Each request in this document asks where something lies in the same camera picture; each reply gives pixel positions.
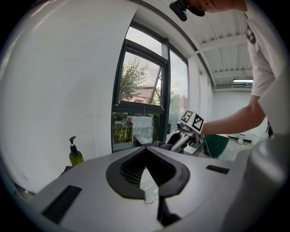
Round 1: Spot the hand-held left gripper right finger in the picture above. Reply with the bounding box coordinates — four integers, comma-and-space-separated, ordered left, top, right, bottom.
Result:
146, 146, 241, 232

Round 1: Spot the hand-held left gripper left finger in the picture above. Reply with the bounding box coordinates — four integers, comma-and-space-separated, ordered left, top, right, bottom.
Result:
34, 146, 164, 232

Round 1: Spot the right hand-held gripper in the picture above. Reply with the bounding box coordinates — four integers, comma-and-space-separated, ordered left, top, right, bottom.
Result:
166, 110, 204, 156

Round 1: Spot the dark grey cloth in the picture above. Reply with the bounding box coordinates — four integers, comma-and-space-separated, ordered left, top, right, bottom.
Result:
151, 140, 173, 150

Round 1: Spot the person's right forearm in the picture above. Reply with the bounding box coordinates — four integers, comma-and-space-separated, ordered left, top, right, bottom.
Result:
200, 94, 268, 138

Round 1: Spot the person's right hand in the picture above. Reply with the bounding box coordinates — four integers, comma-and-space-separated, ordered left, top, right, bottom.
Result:
187, 133, 200, 148

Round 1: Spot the green soap pump bottle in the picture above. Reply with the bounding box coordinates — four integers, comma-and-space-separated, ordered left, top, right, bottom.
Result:
69, 135, 84, 167

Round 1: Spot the white sink basin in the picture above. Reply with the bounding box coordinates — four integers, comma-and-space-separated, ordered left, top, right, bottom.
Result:
140, 169, 159, 204

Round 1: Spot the dark framed window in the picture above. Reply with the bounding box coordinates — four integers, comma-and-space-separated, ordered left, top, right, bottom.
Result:
112, 20, 190, 152

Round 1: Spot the long ceiling light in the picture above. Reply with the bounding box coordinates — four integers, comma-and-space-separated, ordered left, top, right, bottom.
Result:
232, 77, 254, 88

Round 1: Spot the person's white shirt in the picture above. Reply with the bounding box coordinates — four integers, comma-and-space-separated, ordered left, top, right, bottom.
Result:
243, 6, 290, 141

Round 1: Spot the person's head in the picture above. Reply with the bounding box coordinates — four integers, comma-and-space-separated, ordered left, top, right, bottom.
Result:
188, 0, 247, 13

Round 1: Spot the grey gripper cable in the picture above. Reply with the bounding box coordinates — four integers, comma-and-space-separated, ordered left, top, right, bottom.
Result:
203, 135, 213, 158

